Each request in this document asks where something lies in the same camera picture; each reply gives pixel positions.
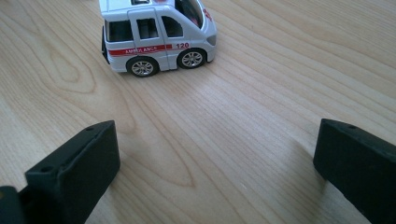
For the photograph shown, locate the white toy ambulance car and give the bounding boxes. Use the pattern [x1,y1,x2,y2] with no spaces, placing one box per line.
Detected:
[101,0,218,78]

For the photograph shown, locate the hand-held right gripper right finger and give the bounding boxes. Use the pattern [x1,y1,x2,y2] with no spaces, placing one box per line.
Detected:
[312,118,396,224]

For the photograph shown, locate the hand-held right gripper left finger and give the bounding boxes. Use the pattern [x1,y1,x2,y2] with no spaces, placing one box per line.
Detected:
[18,119,121,224]

